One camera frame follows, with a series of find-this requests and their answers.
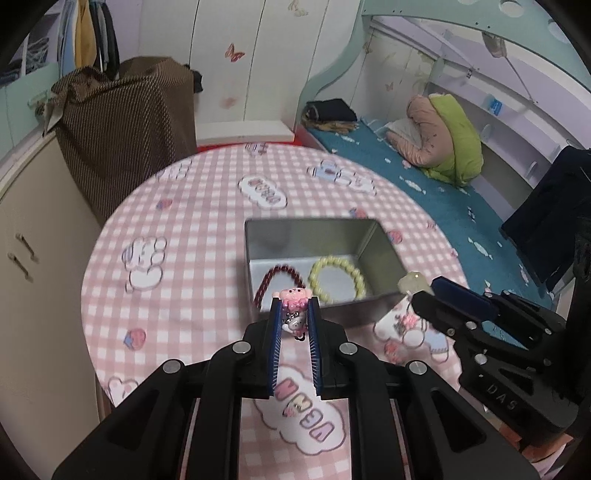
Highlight beige patterned scarf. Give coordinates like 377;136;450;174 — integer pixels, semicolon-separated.
305;119;358;136

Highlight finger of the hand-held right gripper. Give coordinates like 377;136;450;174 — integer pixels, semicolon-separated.
431;275;567;352
410;291;533;361

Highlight white pillow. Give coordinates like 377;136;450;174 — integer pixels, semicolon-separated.
387;119;423;144

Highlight pale green charm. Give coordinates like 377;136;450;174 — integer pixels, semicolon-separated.
398;272;432;296

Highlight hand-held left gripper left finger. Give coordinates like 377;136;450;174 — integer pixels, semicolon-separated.
51;298;284;480

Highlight dark navy garment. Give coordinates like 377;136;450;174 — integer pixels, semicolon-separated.
501;147;591;291

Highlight folded blue clothes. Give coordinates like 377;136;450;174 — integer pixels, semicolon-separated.
9;37;49;75

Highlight white wardrobe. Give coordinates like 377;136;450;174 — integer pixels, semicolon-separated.
115;0;365;134

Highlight dark red bead bracelet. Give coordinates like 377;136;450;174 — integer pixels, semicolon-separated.
253;263;308;313

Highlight yellow hanging garment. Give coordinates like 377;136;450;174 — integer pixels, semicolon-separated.
74;0;100;70

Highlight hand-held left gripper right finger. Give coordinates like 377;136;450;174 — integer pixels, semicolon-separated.
307;298;541;480

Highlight brown hanging toy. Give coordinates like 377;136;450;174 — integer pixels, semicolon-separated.
482;33;509;58

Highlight white flat board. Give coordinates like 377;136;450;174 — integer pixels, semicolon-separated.
198;120;295;147

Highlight beige cabinet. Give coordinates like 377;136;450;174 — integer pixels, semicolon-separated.
0;134;105;435

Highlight light blue hanging garment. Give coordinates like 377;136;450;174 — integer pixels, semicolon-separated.
58;0;79;77

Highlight pink checked tablecloth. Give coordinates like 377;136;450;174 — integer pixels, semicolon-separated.
81;142;472;480

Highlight dark hanging garments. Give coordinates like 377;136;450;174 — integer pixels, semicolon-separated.
90;0;122;79

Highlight dark folded clothes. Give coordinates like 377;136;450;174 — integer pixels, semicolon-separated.
302;99;358;124

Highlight red storage box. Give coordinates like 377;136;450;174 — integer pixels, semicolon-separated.
198;129;315;153

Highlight brown dotted cloth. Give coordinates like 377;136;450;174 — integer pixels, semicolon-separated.
44;56;200;227

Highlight pink doll charm keychain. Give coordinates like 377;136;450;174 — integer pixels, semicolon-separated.
279;286;309;342

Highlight yellow-green bead bracelet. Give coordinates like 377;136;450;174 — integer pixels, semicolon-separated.
307;256;369;304

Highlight silver metal tin box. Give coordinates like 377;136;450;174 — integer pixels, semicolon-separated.
244;218;406;329

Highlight lilac shelf unit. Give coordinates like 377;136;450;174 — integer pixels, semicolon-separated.
0;18;63;93

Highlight teal bed sheet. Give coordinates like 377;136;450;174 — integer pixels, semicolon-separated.
307;122;555;310

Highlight metal cabinet handle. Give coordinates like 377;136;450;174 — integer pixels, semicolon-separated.
8;253;33;281
15;234;38;263

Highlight mint bunk bed frame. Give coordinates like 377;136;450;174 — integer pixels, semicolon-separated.
293;0;591;296

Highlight pink and green quilt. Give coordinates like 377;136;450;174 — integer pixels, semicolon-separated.
385;93;485;188

